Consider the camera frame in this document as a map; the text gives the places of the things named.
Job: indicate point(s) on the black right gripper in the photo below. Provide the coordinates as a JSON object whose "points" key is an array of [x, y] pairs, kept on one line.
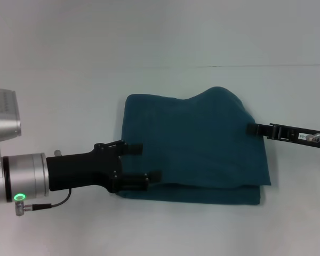
{"points": [[301, 134]]}

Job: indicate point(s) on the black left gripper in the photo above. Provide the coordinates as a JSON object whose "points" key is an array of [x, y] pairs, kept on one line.
{"points": [[85, 170]]}

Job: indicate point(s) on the blue-green t-shirt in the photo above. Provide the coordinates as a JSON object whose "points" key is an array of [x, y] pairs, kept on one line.
{"points": [[197, 138]]}

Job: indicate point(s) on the white and silver left arm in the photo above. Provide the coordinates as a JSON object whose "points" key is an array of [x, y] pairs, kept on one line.
{"points": [[24, 178]]}

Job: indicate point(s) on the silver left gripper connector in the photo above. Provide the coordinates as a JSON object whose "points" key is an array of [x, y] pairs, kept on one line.
{"points": [[57, 152], [20, 208]]}

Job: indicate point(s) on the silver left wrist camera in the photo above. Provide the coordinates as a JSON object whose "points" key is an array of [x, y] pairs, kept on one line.
{"points": [[2, 117]]}

